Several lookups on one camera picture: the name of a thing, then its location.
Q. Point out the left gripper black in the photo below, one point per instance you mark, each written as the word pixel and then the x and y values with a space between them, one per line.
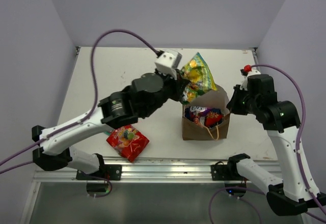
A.
pixel 179 84

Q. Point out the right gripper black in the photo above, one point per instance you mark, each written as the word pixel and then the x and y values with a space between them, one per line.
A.
pixel 233 105

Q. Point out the yellow green Fox's candy bag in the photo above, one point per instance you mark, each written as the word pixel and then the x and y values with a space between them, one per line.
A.
pixel 201 81

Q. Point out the red snack sticks bag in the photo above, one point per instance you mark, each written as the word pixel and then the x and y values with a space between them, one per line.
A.
pixel 212 119

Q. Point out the purple Fox's berries candy bag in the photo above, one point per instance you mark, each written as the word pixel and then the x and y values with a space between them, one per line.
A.
pixel 197 114

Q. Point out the brown paper bag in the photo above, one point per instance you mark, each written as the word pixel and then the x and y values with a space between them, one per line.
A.
pixel 213 99

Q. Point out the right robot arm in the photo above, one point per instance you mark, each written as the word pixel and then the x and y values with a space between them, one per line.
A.
pixel 295 192

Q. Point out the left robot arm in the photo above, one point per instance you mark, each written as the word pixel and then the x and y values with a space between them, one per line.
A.
pixel 138 100

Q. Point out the red fruit candy bag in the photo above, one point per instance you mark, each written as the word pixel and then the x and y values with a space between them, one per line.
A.
pixel 128 142

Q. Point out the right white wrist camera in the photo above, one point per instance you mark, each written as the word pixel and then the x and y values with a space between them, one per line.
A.
pixel 246 72

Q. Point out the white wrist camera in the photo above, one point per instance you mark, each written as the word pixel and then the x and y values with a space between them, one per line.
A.
pixel 167 62
pixel 246 72

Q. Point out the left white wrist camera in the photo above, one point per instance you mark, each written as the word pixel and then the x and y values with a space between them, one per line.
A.
pixel 167 62

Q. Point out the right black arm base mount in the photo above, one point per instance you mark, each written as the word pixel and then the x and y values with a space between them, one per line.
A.
pixel 221 172

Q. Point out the aluminium rail frame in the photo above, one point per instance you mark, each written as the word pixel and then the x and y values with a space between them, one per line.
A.
pixel 167 158

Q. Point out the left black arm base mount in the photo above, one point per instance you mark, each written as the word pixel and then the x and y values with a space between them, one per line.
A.
pixel 111 172

